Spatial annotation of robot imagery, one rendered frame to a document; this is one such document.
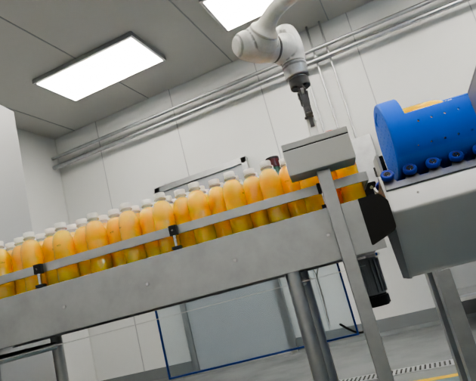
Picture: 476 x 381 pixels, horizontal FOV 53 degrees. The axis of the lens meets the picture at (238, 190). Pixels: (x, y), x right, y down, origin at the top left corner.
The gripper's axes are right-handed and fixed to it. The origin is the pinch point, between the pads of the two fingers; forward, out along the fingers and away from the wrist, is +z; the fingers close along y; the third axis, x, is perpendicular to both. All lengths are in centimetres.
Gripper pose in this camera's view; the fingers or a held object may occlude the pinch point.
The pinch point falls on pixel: (313, 129)
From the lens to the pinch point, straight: 173.7
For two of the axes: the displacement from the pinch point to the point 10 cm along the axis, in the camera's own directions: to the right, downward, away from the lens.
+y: 2.0, 1.7, 9.6
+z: 2.4, 9.5, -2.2
